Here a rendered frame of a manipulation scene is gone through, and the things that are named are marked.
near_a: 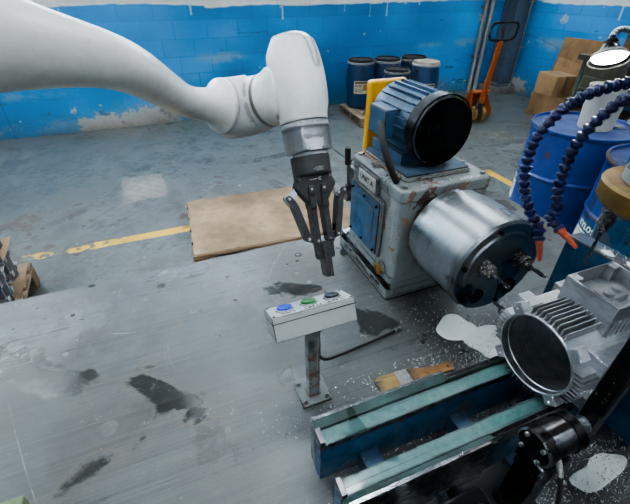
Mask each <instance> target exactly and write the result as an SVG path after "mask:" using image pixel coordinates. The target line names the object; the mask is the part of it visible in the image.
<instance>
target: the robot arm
mask: <svg viewBox="0 0 630 504"><path fill-rule="evenodd" d="M55 88H103V89H110V90H115V91H119V92H123V93H126V94H129V95H132V96H134V97H137V98H139V99H142V100H144V101H146V102H148V103H151V104H153V105H155V106H158V107H160V108H162V109H165V110H167V111H169V112H172V113H174V114H177V115H180V116H183V117H186V118H190V119H195V120H200V121H204V122H207V124H208V126H209V127H210V129H211V130H212V131H213V132H214V133H216V134H217V135H219V136H222V137H225V138H230V139H238V138H244V137H249V136H252V135H256V134H259V133H262V132H265V131H268V130H269V129H271V128H273V127H275V126H279V125H280V126H281V133H282V138H283V143H284V149H285V154H286V155H287V156H293V158H291V159H290V163H291V168H292V174H293V180H294V183H293V186H292V189H293V190H292V191H291V192H290V193H289V194H288V195H287V196H284V197H283V201H284V202H285V203H286V204H287V205H288V207H289V208H290V210H291V212H292V215H293V217H294V219H295V222H296V224H297V227H298V229H299V231H300V234H301V236H302V238H303V240H304V241H305V242H309V243H312V244H313V246H314V252H315V257H316V259H318V260H320V263H321V269H322V274H323V275H325V276H327V277H330V276H334V275H335V274H334V268H333V261H332V257H333V256H335V249H334V242H333V241H335V238H336V237H337V236H340V235H341V233H342V218H343V204H344V197H345V194H346V192H347V187H346V186H341V185H339V184H337V183H335V179H334V178H333V176H332V170H331V163H330V156H329V153H326V150H329V149H331V147H332V144H331V138H330V131H329V122H328V116H327V109H328V89H327V82H326V76H325V71H324V67H323V63H322V60H321V56H320V53H319V50H318V47H317V45H316V43H315V41H314V39H313V38H311V36H310V35H308V34H307V33H304V32H302V31H288V32H284V33H280V34H277V35H275V36H273V37H272V38H271V41H270V43H269V46H268V50H267V54H266V67H265V68H263V70H262V71H261V72H260V73H258V74H256V75H252V76H246V75H240V76H233V77H223V78H214V79H213V80H211V81H210V82H209V84H208V85H207V87H194V86H190V85H188V84H187V83H185V82H184V81H183V80H182V79H181V78H179V77H178V76H177V75H176V74H175V73H173V72H172V71H171V70H170V69H169V68H168V67H166V66H165V65H164V64H163V63H162V62H160V61H159V60H158V59H157V58H156V57H154V56H153V55H152V54H151V53H149V52H148V51H146V50H145V49H143V48H142V47H140V46H139V45H137V44H135V43H133V42H132V41H130V40H128V39H126V38H124V37H122V36H119V35H117V34H115V33H113V32H110V31H108V30H105V29H103V28H100V27H98V26H95V25H93V24H90V23H87V22H84V21H82V20H79V19H76V18H74V17H71V16H68V15H65V14H63V13H60V12H57V11H55V10H52V9H49V8H47V7H44V6H42V5H39V4H37V3H34V2H31V1H29V0H0V93H6V92H16V91H25V90H40V89H55ZM332 190H333V194H334V200H333V214H332V223H331V217H330V211H329V197H330V195H331V192H332ZM297 196H298V197H299V198H300V199H301V200H302V201H303V202H304V203H305V207H306V209H307V214H308V220H309V227H310V231H309V229H308V226H307V224H306V222H305V219H304V217H303V214H302V212H301V210H300V207H299V205H298V204H297V201H298V199H297ZM317 205H318V207H319V211H320V218H321V224H322V230H323V236H324V239H325V240H321V233H320V227H319V221H318V214H317ZM310 233H311V234H310Z"/></svg>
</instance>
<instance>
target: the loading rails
mask: <svg viewBox="0 0 630 504"><path fill-rule="evenodd" d="M507 364H508V363H507V361H506V359H505V358H503V357H498V355H497V356H495V357H492V358H489V359H487V360H484V361H481V362H478V363H476V364H473V365H470V366H468V367H465V368H462V369H460V370H457V371H454V372H451V373H449V374H446V375H444V373H443V371H442V370H441V371H439V372H436V373H433V374H430V375H428V376H425V377H422V378H419V379H417V380H414V381H411V382H408V383H406V384H403V385H400V386H397V387H395V388H392V389H389V390H386V391H384V392H381V393H378V394H376V395H373V396H370V397H367V398H365V399H362V400H359V401H356V402H354V403H351V404H348V405H345V406H343V407H340V408H337V409H334V410H332V411H329V412H326V413H323V414H321V415H318V416H315V417H313V418H311V457H312V459H313V462H314V464H315V468H316V470H317V473H318V476H319V478H320V479H322V478H325V477H327V476H330V475H332V474H334V473H337V472H339V471H341V470H344V469H346V468H349V467H351V466H353V465H356V464H358V466H359V468H360V471H359V472H357V473H354V474H352V475H350V476H347V477H345V478H343V479H341V477H340V476H339V477H336V478H335V482H334V501H333V504H425V503H427V502H429V501H431V500H433V499H435V498H437V499H438V500H439V502H440V503H442V502H444V501H446V500H449V499H451V498H453V497H455V496H457V495H459V494H461V492H460V491H459V489H458V487H460V486H462V485H464V484H466V483H469V482H471V481H473V480H475V479H477V478H479V477H480V475H481V473H482V471H483V470H484V469H486V468H488V467H490V466H492V465H494V464H496V463H499V462H502V463H503V465H504V466H505V467H506V469H507V470H508V471H509V469H510V468H511V466H512V464H513V463H514V461H515V459H516V457H517V456H518V455H517V454H516V452H515V450H516V448H517V446H518V443H519V439H518V431H519V429H520V428H521V427H523V426H525V425H528V424H530V423H537V422H539V421H541V420H543V419H546V418H547V416H548V415H550V414H552V413H554V412H556V411H559V410H563V411H566V412H569V413H571V414H572V415H573V416H576V414H577V413H578V411H579V410H580V409H578V408H577V407H576V406H575V405H574V404H573V403H572V402H570V403H567V404H566V403H565V402H564V404H562V405H560V406H558V407H552V406H548V405H545V403H544V400H543V397H542V394H541V395H539V396H537V397H534V394H535V393H533V394H529V393H530V391H531V390H529V391H526V388H527V387H525V388H522V385H523V384H520V385H519V384H518V383H519V381H520V380H518V381H515V379H516V376H515V377H512V375H513V372H512V373H509V371H510V368H508V369H506V367H507ZM518 396H520V397H521V398H522V399H523V400H525V401H523V402H521V403H518V404H516V405H514V406H511V407H509V408H507V409H504V410H502V411H500V412H497V413H495V414H493V415H490V416H488V417H486V418H483V419H481V420H479V421H476V422H474V423H473V421H472V420H471V419H470V416H473V415H475V413H476V414H477V413H480V412H482V411H484V410H487V409H489V408H492V407H494V406H496V405H499V404H501V403H504V402H506V401H508V400H511V399H513V398H515V397H518ZM444 427H445V429H446V430H447V431H448V434H446V435H444V436H441V437H439V438H436V439H434V440H432V441H429V442H427V443H425V444H422V445H420V446H418V447H415V448H413V449H411V450H408V451H406V452H404V453H401V454H399V455H397V456H394V457H392V458H390V459H387V460H385V461H384V459H383V457H382V455H381V454H382V453H384V452H387V451H389V450H391V449H394V448H396V447H399V446H401V445H403V444H406V443H408V442H411V441H413V440H415V439H418V438H420V437H422V436H425V435H427V434H430V433H431V432H434V431H437V430H439V429H442V428H444Z"/></svg>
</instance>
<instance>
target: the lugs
mask: <svg viewBox="0 0 630 504"><path fill-rule="evenodd" d="M512 306H513V309H514V312H515V314H516V313H525V312H527V311H530V310H532V307H531V304H530V301H529V300H525V301H518V302H515V303H512ZM495 348H496V351H497V354H498V357H503V358H505V356H504V354H503V351H502V347H501V344H499V345H496V346H495ZM567 351H568V354H569V356H570V359H571V362H572V363H576V364H584V363H586V362H589V361H591V358H590V355H589V352H588V350H587V347H586V346H574V347H571V348H568V349H567ZM542 397H543V400H544V403H545V405H548V406H552V407H558V406H560V405H562V404H564V401H562V400H561V399H560V398H559V397H558V396H557V397H553V396H545V395H542Z"/></svg>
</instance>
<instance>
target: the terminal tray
mask: <svg viewBox="0 0 630 504"><path fill-rule="evenodd" d="M612 264H614V265H616V266H617V267H613V266H612ZM575 276H579V277H580V279H578V278H576V277H575ZM629 280H630V271H629V270H627V269H625V268H624V267H622V266H620V265H619V264H617V263H615V262H613V261H612V262H609V263H605V264H602V265H599V266H595V267H592V268H589V269H586V270H582V271H579V272H576V273H572V274H569V275H567V277H566V279H565V281H564V283H563V285H562V287H561V289H560V293H559V295H558V297H557V299H559V298H562V297H566V298H565V300H566V299H569V298H570V301H569V302H571V301H574V300H575V303H574V304H577V303H580V304H579V307H582V306H584V308H583V310H582V311H584V310H587V309H588V313H587V315H588V314H591V313H593V315H592V317H591V319H593V318H597V320H596V321H595V323H594V324H597V323H599V322H601V324H600V326H599V328H598V332H599V333H600V335H601V337H604V338H605V339H607V338H608V337H609V336H610V337H612V336H613V335H614V334H615V335H617V334H618V333H619V332H620V333H622V332H623V331H624V330H625V331H627V330H628V329H630V282H629ZM614 302H619V303H620V305H616V304H615V303H614ZM579 307H578V308H579ZM591 319H590V320H591Z"/></svg>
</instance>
